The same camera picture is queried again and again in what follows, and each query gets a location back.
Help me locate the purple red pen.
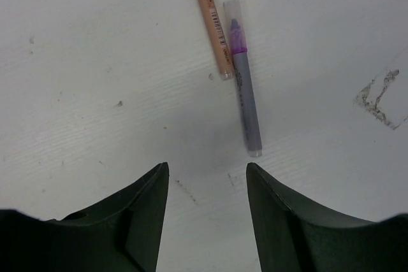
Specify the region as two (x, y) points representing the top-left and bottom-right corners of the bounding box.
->
(223, 0), (263, 157)

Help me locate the orange tipped pen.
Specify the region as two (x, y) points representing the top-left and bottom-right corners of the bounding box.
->
(198, 0), (234, 80)

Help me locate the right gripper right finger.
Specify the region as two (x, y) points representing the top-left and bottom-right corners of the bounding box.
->
(246, 162), (407, 271)

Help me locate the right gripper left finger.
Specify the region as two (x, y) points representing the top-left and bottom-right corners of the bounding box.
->
(1, 162), (169, 271)

